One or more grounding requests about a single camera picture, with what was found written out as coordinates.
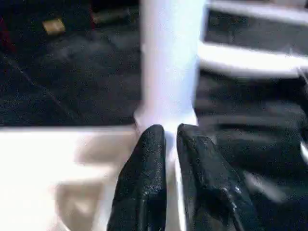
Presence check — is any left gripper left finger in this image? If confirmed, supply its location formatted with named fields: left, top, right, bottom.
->
left=107, top=124, right=167, bottom=231

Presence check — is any black case with yellow label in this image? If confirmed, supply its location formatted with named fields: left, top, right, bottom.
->
left=0, top=0, right=94, bottom=49

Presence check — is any black table mat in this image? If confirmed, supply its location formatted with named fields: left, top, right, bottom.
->
left=0, top=0, right=308, bottom=231

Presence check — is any white plastic table top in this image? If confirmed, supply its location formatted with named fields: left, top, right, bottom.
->
left=0, top=125, right=187, bottom=231

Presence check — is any grey metal bar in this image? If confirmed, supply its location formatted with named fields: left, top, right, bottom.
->
left=92, top=8, right=140, bottom=25

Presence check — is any white plastic table leg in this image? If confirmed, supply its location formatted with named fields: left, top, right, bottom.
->
left=134, top=0, right=205, bottom=135
left=198, top=44, right=308, bottom=77
left=204, top=0, right=308, bottom=19

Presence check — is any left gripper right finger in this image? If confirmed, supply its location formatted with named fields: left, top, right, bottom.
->
left=177, top=123, right=256, bottom=231

